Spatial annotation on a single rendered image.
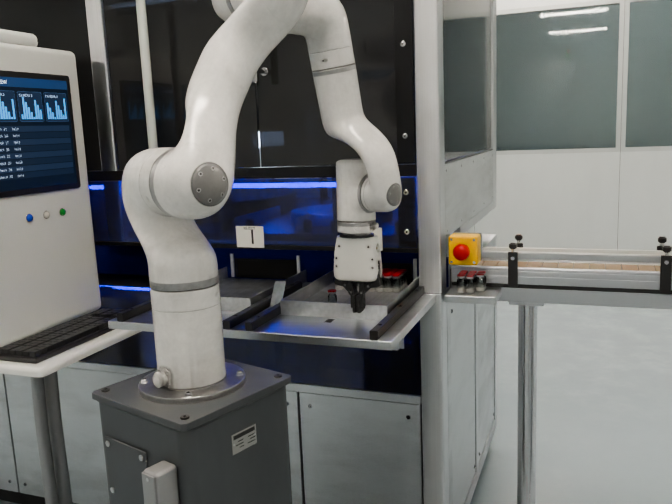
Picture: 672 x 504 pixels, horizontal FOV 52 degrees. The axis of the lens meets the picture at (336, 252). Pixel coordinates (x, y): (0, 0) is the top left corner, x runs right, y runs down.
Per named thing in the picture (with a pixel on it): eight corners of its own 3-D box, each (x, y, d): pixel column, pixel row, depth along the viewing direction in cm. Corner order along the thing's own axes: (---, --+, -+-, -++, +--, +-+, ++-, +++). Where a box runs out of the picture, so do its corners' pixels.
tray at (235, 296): (226, 278, 205) (226, 266, 204) (307, 281, 195) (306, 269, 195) (159, 306, 173) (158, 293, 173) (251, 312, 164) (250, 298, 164)
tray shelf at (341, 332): (212, 283, 207) (212, 277, 206) (442, 294, 182) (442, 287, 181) (107, 328, 163) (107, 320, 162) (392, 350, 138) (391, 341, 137)
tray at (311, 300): (332, 282, 193) (331, 270, 192) (423, 286, 183) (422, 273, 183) (280, 314, 161) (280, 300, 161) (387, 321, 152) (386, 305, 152)
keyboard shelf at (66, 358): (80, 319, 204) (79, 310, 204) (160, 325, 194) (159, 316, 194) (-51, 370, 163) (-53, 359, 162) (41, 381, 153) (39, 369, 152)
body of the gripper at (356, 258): (384, 228, 151) (384, 278, 153) (340, 227, 155) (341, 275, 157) (373, 232, 144) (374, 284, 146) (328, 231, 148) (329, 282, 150)
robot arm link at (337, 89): (389, 57, 135) (412, 205, 144) (334, 65, 146) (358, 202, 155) (358, 65, 129) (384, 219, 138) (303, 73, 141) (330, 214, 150)
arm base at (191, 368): (186, 413, 111) (176, 302, 108) (116, 389, 123) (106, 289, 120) (267, 377, 126) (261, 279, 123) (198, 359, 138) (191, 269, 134)
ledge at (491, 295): (454, 289, 187) (454, 282, 186) (503, 291, 182) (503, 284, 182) (444, 302, 174) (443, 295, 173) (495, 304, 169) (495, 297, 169)
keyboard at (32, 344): (102, 314, 198) (101, 306, 197) (142, 317, 193) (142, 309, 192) (-11, 359, 161) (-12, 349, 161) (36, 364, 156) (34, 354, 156)
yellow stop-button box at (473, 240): (453, 259, 178) (453, 231, 176) (482, 260, 175) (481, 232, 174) (448, 265, 171) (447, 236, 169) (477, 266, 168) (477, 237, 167)
